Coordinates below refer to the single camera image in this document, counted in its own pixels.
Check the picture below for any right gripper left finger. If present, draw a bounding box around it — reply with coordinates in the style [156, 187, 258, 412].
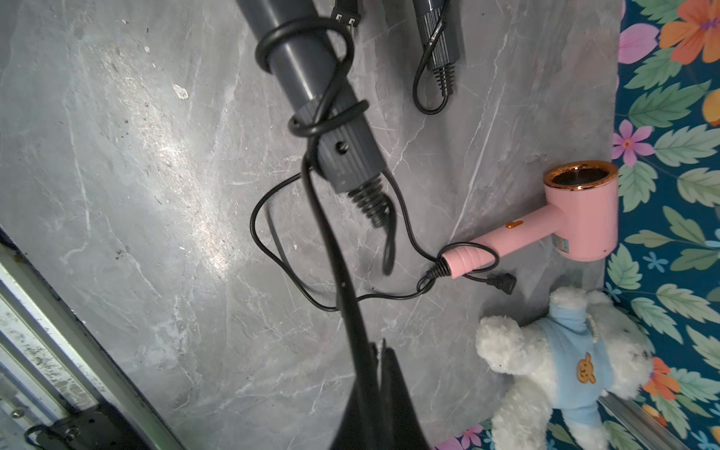
[328, 342, 381, 450]

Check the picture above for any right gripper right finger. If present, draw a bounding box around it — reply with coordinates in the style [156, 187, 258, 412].
[379, 340, 431, 450]

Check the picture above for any pink hair dryer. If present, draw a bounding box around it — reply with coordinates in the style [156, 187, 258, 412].
[440, 160, 619, 279]

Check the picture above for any dark grey hair dryer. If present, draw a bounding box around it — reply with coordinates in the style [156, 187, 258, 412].
[238, 1, 396, 231]
[412, 0, 459, 98]

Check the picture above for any white teddy bear blue shirt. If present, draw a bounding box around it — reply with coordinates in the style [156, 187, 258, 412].
[475, 287, 654, 449]

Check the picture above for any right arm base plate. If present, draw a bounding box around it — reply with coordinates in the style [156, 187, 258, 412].
[24, 403, 150, 450]

